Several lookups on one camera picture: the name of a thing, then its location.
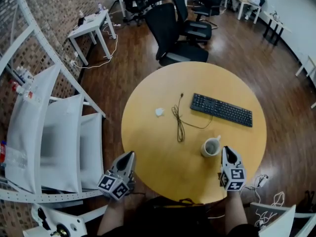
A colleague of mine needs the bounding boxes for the large clear plastic bottle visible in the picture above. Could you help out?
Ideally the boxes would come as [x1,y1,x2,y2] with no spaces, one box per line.
[0,141,28,170]

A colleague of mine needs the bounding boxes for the white metal shelf rack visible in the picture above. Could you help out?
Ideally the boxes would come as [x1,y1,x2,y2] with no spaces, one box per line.
[0,0,107,204]

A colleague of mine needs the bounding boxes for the person's right forearm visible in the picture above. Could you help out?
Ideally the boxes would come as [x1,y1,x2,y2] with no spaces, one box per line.
[223,190,249,236]

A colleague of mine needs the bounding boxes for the light wooden desk white legs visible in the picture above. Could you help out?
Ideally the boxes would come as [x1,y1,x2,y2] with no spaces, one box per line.
[225,0,262,25]

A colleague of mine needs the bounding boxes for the black cantilever chair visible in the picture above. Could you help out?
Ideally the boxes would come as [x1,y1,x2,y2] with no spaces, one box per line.
[192,0,224,29]

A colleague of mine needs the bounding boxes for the person's black trousers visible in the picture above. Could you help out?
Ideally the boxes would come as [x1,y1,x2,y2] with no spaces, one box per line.
[103,196,260,237]

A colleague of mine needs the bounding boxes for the small red bottle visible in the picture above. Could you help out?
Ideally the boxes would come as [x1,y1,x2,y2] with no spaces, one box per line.
[9,79,25,95]

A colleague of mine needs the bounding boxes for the beige side desk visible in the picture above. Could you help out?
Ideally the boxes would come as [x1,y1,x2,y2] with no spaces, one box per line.
[295,55,316,109]

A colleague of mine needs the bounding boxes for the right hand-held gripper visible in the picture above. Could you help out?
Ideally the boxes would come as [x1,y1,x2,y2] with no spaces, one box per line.
[219,146,247,192]

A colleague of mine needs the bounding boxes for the black high-back office chair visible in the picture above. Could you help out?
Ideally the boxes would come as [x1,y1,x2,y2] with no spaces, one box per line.
[170,0,213,46]

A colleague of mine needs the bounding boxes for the small white desk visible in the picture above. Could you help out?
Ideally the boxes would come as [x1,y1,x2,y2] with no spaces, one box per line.
[68,8,117,66]

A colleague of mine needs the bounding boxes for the white mug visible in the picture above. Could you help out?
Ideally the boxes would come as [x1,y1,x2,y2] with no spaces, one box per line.
[200,135,222,158]

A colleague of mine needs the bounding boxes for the white power strip with cable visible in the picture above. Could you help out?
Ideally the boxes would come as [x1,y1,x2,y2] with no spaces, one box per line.
[256,174,270,188]

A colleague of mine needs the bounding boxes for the black keyboard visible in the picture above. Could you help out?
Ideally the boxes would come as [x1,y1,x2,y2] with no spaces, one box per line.
[189,92,253,128]

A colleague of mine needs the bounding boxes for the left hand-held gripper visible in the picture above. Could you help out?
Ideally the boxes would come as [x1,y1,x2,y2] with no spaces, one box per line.
[97,151,136,201]

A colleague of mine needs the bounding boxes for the black keyboard cable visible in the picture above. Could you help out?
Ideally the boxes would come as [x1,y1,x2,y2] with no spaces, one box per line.
[171,92,213,143]

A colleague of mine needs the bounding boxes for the white desk with black legs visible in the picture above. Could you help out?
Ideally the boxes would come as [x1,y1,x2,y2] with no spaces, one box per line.
[262,10,292,46]

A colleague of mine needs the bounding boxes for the person's left forearm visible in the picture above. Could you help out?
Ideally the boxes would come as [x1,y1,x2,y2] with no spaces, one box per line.
[97,197,125,237]

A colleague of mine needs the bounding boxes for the long white floor cable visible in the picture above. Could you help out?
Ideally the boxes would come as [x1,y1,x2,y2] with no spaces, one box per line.
[70,21,119,70]

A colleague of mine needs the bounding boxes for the black mesh office chair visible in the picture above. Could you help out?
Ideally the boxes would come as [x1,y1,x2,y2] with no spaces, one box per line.
[144,2,209,68]

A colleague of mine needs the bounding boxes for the white flat panel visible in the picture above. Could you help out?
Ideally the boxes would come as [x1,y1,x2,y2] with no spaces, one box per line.
[250,202,297,237]

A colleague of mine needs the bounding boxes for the white machine base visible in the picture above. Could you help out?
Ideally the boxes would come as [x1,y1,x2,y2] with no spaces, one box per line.
[23,202,88,237]

